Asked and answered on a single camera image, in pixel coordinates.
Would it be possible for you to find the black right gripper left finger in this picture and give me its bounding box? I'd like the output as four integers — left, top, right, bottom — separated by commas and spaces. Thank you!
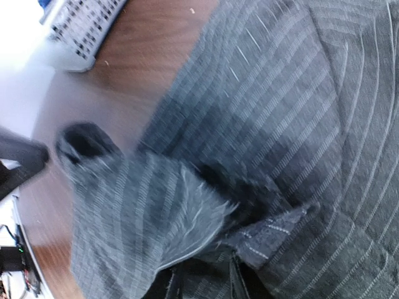
155, 264, 200, 298

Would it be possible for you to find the black pinstriped long sleeve shirt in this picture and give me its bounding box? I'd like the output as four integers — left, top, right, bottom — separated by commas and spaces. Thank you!
56, 1, 398, 298

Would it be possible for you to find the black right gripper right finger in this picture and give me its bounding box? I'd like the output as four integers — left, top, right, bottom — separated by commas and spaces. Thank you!
229, 253, 259, 298

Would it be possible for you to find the white plastic laundry basket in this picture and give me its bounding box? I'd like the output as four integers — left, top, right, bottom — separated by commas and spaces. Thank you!
35, 0, 127, 73

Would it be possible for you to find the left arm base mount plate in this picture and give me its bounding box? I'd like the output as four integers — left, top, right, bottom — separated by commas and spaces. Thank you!
1, 224, 42, 298

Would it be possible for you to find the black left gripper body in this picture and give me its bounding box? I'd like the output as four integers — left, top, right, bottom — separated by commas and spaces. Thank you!
1, 127, 50, 200

